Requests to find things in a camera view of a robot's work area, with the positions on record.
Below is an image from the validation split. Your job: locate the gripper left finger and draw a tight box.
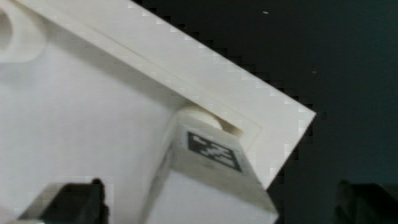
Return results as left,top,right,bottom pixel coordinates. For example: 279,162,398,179
18,179,111,224

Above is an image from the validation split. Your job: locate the white square tabletop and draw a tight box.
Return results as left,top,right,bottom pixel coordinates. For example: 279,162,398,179
0,0,315,224

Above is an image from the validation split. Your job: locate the white leg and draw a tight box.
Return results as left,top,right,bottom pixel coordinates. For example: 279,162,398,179
141,106,279,224

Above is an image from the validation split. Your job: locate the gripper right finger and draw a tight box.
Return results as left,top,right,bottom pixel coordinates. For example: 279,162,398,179
334,181,398,224

